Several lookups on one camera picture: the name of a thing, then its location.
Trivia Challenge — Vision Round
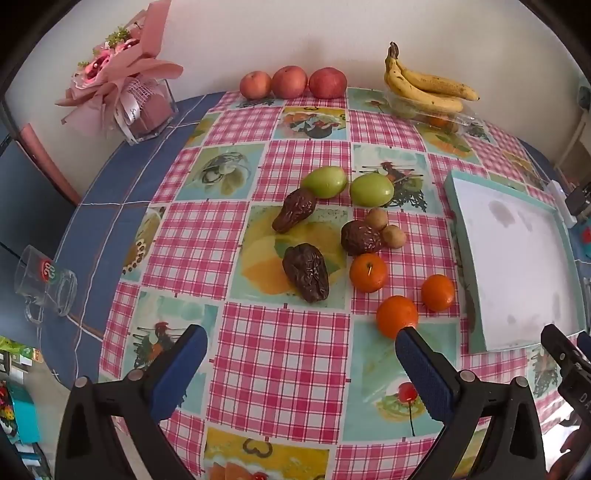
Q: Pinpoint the white power strip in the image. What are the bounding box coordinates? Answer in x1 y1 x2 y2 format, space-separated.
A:
545 180 578 227

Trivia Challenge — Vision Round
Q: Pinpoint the clear square vase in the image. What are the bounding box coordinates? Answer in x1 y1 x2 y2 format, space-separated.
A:
112 78 179 147

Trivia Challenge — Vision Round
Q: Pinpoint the black charger adapter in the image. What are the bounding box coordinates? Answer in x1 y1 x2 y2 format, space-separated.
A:
566 182 591 217

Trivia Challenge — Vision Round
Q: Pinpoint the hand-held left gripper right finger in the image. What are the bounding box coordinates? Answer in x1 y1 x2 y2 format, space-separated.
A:
396 325 548 480

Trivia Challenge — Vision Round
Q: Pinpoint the pink chair backrest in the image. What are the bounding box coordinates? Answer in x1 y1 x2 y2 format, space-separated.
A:
21 122 81 206

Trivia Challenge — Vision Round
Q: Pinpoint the green jujube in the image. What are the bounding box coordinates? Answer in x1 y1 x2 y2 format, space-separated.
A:
349 173 395 208
302 166 348 199

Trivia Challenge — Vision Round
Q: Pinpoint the wrinkled brown date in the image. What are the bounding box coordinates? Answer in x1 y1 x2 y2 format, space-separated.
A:
271 187 318 234
341 220 383 257
282 243 330 304

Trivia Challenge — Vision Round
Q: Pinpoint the clear plastic container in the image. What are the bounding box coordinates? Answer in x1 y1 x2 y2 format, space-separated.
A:
387 88 485 136

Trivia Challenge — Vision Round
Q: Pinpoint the pink flower bouquet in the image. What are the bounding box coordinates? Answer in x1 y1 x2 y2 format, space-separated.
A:
54 0 185 139

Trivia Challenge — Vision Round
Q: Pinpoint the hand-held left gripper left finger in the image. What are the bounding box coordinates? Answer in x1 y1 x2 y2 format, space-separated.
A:
55 324 208 480

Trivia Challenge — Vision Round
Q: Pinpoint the orange tangerine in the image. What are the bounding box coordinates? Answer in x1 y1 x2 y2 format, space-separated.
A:
349 253 389 293
376 295 419 340
420 274 456 312

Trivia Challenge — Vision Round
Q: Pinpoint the white tray with teal rim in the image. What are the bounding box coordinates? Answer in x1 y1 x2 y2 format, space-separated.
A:
443 170 585 354

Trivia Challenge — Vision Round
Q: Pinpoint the red apple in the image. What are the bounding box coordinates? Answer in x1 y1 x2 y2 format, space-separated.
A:
271 65 308 99
239 70 274 100
308 67 348 99

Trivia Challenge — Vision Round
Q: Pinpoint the pink checked printed tablecloth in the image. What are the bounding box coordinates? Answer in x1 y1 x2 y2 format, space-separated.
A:
99 85 578 480

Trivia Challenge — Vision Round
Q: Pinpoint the glass mug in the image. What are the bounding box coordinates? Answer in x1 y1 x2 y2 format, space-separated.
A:
14 244 78 326

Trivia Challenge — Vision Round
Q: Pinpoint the spotted yellow banana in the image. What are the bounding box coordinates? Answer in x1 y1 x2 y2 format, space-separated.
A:
387 41 480 101
385 55 464 114

